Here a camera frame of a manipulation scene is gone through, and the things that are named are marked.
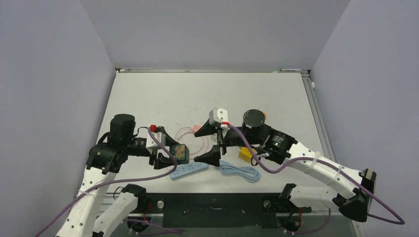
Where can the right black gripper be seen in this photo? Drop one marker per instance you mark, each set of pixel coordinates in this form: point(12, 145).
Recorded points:
point(213, 155)

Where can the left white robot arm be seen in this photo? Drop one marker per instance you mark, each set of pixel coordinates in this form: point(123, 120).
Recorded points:
point(103, 164)

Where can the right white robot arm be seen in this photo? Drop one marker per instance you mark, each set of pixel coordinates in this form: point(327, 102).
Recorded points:
point(345, 189)

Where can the dark green cube adapter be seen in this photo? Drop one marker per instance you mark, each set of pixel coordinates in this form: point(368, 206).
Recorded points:
point(180, 153)

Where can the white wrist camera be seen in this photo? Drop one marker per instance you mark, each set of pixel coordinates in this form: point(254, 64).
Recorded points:
point(155, 140)
point(218, 118)

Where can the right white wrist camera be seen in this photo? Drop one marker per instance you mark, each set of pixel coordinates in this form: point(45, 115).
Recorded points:
point(218, 118)

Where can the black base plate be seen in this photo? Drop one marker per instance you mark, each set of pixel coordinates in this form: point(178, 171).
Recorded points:
point(224, 210)

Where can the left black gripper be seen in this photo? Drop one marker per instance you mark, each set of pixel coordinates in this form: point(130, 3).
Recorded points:
point(162, 160)

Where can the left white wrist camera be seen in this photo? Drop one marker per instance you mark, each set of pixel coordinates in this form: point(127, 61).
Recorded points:
point(155, 140)

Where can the yellow cube adapter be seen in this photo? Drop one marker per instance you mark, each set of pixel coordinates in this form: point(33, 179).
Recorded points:
point(245, 154)

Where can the pink charger plug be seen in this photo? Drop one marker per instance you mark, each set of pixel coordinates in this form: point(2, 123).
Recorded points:
point(196, 128)

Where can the light blue power strip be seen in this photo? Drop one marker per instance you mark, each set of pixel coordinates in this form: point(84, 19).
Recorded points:
point(188, 169)

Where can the aluminium frame rail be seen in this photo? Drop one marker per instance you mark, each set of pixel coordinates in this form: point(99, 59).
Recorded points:
point(175, 100)

